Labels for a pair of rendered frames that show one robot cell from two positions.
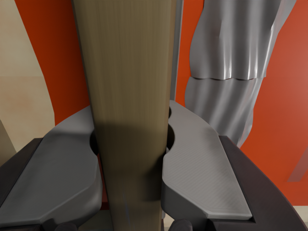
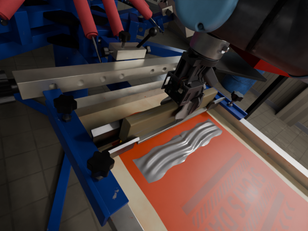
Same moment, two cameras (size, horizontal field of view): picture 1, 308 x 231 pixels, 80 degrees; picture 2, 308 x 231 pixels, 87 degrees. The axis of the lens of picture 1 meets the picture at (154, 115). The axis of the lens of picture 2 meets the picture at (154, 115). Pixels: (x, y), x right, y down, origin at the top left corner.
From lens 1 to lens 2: 0.49 m
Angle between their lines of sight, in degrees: 77
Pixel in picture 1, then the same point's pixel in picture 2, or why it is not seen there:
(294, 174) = (187, 206)
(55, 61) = not seen: hidden behind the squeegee
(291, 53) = (202, 153)
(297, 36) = (204, 151)
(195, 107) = (174, 139)
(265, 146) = (183, 173)
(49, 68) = not seen: hidden behind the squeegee
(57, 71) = not seen: hidden behind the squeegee
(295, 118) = (197, 173)
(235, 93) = (186, 145)
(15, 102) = (142, 103)
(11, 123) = (135, 102)
